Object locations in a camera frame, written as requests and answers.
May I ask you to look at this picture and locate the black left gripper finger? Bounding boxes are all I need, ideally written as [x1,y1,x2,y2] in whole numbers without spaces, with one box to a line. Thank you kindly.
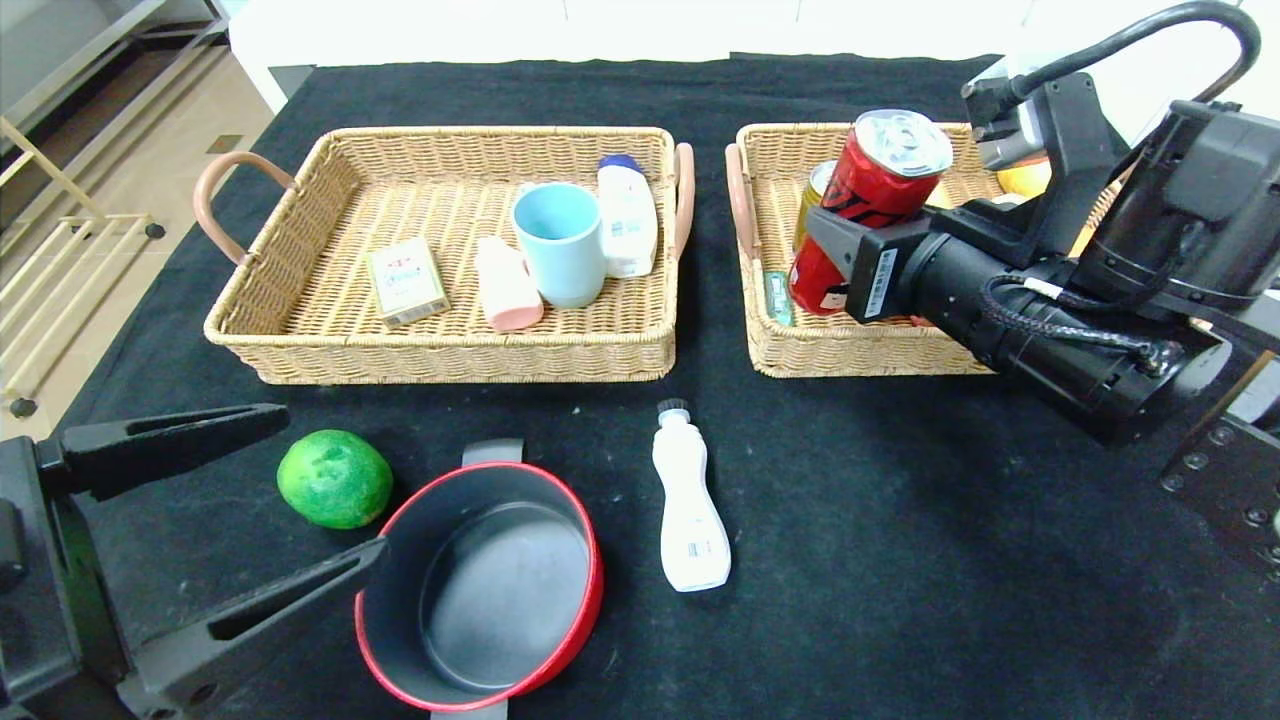
[36,403,290,502]
[116,535,388,720]

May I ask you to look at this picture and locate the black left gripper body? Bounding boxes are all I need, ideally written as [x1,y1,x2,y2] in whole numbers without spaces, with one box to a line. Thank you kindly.
[0,436,134,720]

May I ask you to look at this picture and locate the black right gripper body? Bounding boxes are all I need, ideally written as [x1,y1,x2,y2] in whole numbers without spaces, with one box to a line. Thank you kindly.
[845,214,1003,360]

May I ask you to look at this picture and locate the red soda can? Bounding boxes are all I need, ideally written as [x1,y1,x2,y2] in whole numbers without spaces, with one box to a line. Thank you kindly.
[788,109,954,317]

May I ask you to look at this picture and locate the red pot black interior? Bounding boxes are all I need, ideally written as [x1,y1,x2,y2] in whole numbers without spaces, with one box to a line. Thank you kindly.
[354,439,605,720]

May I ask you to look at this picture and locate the gold energy drink can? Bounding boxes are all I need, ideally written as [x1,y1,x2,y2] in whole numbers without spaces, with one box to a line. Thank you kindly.
[793,160,841,251]

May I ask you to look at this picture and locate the beige wheeled rack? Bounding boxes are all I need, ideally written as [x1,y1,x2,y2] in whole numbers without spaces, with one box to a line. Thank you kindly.
[0,115,169,421]

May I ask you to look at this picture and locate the green lime fruit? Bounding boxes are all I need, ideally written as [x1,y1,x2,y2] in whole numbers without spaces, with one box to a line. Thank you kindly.
[276,429,395,530]

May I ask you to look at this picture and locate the yellow pear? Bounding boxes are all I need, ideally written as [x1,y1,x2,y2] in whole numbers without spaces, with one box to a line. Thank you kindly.
[997,158,1053,198]

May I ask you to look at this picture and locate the white lotion bottle blue cap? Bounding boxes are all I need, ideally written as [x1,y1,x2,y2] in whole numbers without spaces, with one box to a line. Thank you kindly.
[597,154,660,279]

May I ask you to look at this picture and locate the light blue cup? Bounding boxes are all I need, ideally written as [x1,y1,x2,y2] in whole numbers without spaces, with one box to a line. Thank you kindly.
[511,182,607,309]

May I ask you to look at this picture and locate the green card box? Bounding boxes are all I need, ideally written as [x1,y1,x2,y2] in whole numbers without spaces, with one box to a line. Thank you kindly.
[366,237,451,330]

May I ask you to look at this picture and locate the white slim bottle black cap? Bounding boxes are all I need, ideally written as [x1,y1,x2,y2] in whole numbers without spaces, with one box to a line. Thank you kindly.
[652,399,732,593]

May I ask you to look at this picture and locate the pink bottle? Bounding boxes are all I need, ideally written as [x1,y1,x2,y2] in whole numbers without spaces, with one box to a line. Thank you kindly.
[474,236,545,332]

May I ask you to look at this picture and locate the black tablecloth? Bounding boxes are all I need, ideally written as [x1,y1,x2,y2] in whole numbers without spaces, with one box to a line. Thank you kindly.
[0,52,1280,720]

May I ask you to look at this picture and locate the grey shelf unit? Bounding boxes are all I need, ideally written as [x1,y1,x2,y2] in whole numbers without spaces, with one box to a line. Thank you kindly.
[0,0,231,131]

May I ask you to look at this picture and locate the white table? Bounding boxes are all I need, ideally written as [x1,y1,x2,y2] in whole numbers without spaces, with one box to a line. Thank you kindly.
[228,0,1001,111]

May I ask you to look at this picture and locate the wicker basket brown handles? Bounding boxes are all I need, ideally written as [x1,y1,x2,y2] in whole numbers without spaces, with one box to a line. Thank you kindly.
[195,125,696,386]
[725,122,1121,379]

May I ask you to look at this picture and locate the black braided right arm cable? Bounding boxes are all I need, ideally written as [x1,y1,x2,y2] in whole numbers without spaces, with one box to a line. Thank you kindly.
[980,275,1173,379]

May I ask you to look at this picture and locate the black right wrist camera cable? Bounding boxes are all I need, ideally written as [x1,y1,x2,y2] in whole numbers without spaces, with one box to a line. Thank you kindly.
[962,0,1263,126]

